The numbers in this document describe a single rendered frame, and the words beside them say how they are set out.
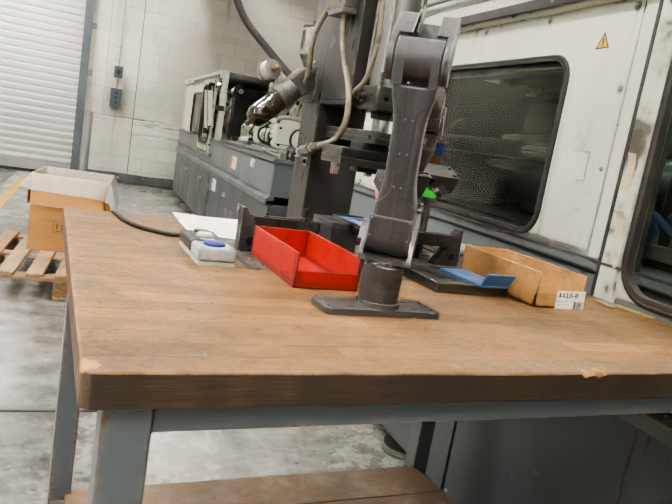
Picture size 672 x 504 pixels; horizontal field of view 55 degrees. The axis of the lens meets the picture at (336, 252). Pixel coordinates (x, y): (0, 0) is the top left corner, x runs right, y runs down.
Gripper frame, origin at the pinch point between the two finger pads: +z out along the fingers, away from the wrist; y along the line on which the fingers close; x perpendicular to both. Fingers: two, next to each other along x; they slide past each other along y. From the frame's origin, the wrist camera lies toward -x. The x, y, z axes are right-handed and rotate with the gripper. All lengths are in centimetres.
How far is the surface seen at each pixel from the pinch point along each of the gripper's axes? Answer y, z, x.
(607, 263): -7, -1, -58
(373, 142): 11.9, -11.0, 2.5
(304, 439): 35, 135, -38
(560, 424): -24, 38, -61
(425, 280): -14.1, 2.3, -5.9
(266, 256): -7.0, 6.1, 24.3
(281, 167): 262, 158, -85
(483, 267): -7.3, 3.3, -24.2
